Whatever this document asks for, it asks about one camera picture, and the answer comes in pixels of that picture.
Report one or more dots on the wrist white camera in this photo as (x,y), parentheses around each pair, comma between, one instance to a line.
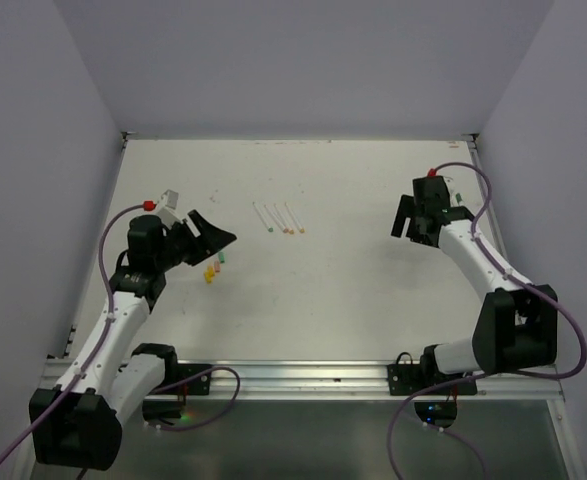
(449,182)
(168,205)

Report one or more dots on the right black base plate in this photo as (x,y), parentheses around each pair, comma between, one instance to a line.
(405,379)

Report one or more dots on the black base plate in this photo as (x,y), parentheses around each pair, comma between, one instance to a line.
(405,379)
(199,384)

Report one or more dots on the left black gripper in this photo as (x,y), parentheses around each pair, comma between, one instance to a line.
(211,239)

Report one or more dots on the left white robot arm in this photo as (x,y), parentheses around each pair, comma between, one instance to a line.
(79,421)

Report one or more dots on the aluminium front rail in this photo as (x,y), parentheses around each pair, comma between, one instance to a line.
(363,380)

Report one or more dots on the yellow cap marker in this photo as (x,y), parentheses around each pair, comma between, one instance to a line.
(284,219)
(295,219)

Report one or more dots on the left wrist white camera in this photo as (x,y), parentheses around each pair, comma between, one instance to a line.
(168,205)

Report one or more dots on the yellow cap marker front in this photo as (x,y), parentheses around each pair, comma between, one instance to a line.
(284,219)

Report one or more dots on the light green cap marker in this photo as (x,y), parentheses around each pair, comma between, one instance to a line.
(262,218)

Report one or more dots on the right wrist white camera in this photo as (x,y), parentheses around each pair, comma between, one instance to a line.
(449,182)

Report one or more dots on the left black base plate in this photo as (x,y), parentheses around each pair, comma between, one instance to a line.
(199,384)

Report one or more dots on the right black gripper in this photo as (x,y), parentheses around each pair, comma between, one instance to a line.
(408,207)

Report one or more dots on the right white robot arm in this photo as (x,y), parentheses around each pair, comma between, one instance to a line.
(515,329)

